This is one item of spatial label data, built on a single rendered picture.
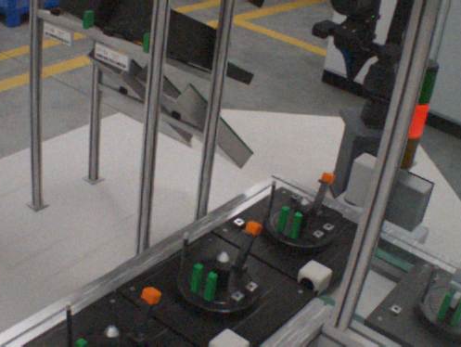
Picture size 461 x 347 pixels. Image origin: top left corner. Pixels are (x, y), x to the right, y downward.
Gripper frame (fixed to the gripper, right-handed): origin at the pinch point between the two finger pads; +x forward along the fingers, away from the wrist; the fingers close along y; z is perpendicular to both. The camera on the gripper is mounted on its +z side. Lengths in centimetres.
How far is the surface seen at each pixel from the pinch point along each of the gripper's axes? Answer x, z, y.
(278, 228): 25.9, 24.4, 3.4
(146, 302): 19, 62, 6
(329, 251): 28.4, 20.0, 12.7
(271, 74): 126, -260, -177
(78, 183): 39, 28, -48
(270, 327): 28, 45, 17
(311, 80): 126, -277, -154
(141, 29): -7.0, 36.7, -22.9
